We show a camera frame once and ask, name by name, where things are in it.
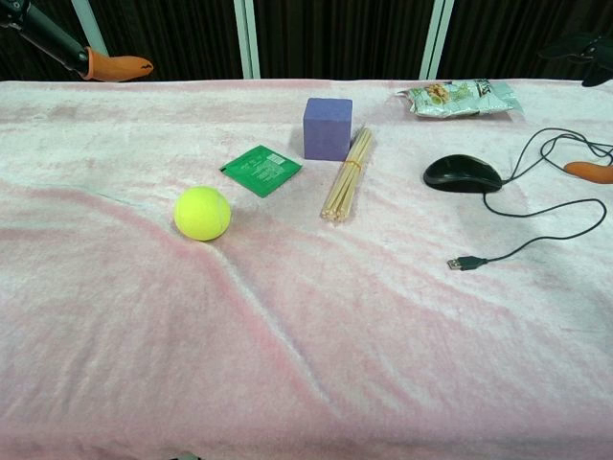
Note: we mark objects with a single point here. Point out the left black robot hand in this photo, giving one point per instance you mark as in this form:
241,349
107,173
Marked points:
48,36

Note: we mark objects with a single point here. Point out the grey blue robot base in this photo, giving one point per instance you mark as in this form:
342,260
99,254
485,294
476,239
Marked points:
184,456

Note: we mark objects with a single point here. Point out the black computer mouse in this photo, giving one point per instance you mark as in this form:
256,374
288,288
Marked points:
462,173

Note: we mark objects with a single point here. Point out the yellow tennis ball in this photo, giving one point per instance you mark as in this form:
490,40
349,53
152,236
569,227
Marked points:
202,213

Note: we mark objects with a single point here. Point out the green foil packet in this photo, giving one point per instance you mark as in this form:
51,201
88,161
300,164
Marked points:
261,170

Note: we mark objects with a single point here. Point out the purple foam cube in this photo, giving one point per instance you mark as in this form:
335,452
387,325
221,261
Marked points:
328,131

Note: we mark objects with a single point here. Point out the bundle of wooden sticks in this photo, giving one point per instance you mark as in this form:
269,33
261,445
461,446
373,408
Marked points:
347,179

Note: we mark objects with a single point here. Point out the yellow rubber band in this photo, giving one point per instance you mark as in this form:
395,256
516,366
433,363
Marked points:
355,164

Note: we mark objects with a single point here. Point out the pink plush table cloth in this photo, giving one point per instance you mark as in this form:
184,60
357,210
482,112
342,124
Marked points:
306,335

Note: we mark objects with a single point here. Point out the green white snack bag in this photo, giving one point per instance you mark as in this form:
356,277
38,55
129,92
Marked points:
460,98

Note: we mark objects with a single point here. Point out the white frame post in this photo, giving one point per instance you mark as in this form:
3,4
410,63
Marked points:
91,26
249,38
435,38

